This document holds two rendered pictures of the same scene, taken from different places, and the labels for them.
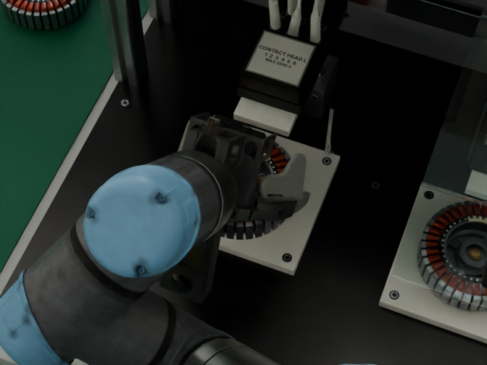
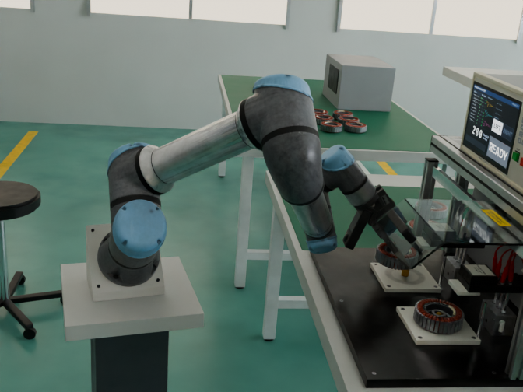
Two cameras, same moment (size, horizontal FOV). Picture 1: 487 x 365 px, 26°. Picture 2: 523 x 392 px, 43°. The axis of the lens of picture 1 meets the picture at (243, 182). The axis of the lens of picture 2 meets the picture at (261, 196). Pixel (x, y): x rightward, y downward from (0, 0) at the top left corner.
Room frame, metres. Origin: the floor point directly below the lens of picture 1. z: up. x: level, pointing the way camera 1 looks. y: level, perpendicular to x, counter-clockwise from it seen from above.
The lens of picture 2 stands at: (-0.56, -1.21, 1.55)
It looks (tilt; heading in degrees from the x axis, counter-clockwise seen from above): 20 degrees down; 61
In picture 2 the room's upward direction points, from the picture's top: 4 degrees clockwise
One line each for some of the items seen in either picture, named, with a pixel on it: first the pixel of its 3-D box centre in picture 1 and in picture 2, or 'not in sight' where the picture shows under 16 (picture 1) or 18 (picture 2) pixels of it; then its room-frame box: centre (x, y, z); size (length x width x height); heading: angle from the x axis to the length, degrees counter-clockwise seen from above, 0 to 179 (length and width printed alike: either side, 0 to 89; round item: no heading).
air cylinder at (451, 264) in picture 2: (298, 79); (457, 271); (0.70, -0.06, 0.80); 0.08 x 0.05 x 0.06; 69
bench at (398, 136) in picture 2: not in sight; (311, 166); (1.57, 2.02, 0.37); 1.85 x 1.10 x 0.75; 69
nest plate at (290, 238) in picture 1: (252, 192); (404, 277); (0.57, -0.01, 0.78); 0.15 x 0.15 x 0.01; 69
